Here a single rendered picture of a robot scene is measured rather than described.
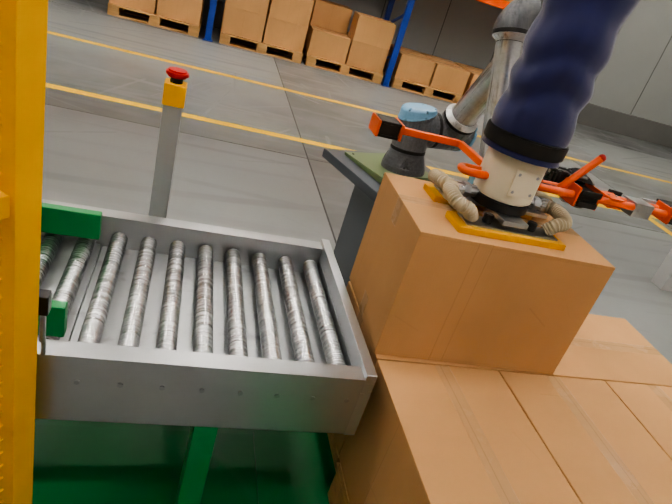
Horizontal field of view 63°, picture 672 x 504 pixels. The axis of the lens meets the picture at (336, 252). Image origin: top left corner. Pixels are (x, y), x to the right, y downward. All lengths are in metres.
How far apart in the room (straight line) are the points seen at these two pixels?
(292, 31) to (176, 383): 7.54
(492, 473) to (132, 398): 0.85
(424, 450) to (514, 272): 0.53
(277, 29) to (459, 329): 7.30
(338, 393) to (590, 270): 0.78
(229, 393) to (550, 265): 0.91
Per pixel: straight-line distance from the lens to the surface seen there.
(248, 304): 1.73
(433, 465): 1.37
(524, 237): 1.58
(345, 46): 8.72
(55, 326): 1.42
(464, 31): 10.61
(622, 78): 12.37
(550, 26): 1.52
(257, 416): 1.44
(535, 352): 1.79
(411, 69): 9.04
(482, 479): 1.41
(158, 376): 1.34
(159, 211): 2.02
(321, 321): 1.65
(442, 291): 1.52
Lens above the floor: 1.47
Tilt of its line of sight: 27 degrees down
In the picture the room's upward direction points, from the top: 18 degrees clockwise
